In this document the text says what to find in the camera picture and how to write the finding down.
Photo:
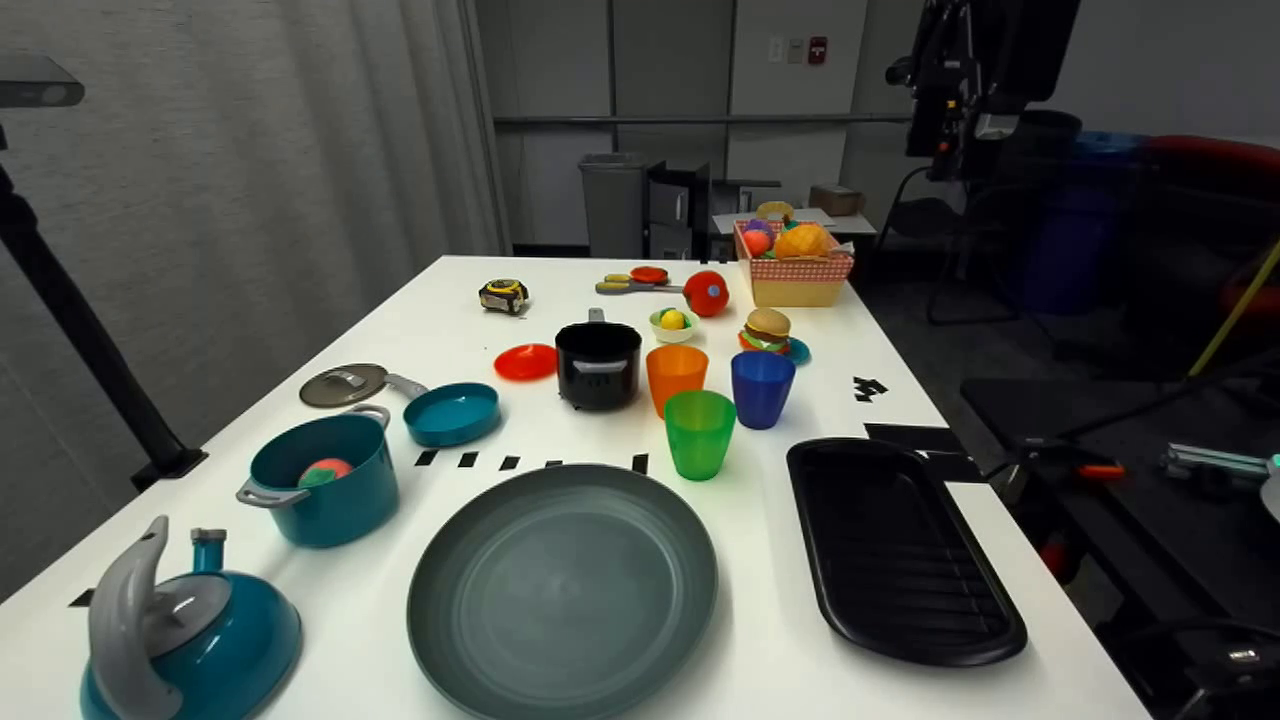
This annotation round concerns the green plastic cup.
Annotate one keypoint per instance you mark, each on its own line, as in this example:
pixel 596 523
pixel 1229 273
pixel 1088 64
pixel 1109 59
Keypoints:
pixel 699 434

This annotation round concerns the orange plastic cup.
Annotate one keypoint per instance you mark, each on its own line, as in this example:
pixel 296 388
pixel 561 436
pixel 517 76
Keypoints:
pixel 679 378

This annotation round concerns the red small plate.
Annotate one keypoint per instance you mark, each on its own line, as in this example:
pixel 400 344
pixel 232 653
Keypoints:
pixel 526 361

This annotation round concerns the blue plastic cup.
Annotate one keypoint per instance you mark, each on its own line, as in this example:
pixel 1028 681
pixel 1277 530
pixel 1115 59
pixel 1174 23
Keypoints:
pixel 761 388

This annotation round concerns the small teal toy plate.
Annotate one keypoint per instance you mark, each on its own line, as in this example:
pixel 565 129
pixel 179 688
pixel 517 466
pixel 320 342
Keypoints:
pixel 799 352

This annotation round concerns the dark grey round plate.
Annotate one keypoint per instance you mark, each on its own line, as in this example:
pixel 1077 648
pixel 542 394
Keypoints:
pixel 561 590

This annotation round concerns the red toy food slice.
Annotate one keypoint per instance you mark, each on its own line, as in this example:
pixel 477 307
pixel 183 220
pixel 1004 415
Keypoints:
pixel 651 279

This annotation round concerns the red toy tomato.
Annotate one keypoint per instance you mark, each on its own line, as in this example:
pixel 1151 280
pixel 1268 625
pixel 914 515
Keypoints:
pixel 707 293

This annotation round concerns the black tape marker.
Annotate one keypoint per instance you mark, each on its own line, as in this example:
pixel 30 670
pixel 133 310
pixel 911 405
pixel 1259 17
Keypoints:
pixel 552 466
pixel 638 461
pixel 81 596

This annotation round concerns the toy hamburger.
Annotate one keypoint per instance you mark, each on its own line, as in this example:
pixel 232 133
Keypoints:
pixel 765 331

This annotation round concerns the small dark toy item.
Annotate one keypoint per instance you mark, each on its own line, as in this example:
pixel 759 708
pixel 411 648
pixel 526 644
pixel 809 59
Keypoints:
pixel 504 296

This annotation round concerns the purple red toy fruit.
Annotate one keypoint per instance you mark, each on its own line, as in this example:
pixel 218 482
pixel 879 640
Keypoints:
pixel 759 236

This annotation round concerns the orange toy fruit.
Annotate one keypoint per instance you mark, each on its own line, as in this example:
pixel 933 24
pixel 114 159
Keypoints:
pixel 803 241

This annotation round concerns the black clips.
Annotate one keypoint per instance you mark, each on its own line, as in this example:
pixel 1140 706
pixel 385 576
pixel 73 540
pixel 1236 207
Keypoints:
pixel 870 388

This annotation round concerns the grey round pot lid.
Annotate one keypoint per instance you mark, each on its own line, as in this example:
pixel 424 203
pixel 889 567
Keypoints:
pixel 343 384

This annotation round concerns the black rectangular baking tray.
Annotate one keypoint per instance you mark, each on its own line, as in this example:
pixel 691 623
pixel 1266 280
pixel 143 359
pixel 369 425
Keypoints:
pixel 903 549

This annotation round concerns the pink green toy ball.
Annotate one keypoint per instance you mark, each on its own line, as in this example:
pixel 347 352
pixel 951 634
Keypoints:
pixel 327 471

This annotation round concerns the grey curtain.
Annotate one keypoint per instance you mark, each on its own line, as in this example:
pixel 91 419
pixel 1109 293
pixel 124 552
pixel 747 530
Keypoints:
pixel 253 160

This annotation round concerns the blue bin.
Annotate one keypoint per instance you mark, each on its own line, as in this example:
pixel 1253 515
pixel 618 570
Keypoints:
pixel 1075 220

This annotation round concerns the yellow pole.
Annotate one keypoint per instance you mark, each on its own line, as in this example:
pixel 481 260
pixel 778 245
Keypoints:
pixel 1232 310

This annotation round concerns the white wall plate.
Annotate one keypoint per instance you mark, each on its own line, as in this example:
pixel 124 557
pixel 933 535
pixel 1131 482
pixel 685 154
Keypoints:
pixel 799 49

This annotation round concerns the black camera tripod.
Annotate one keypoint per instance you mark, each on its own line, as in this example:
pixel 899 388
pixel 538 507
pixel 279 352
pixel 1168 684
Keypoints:
pixel 81 333

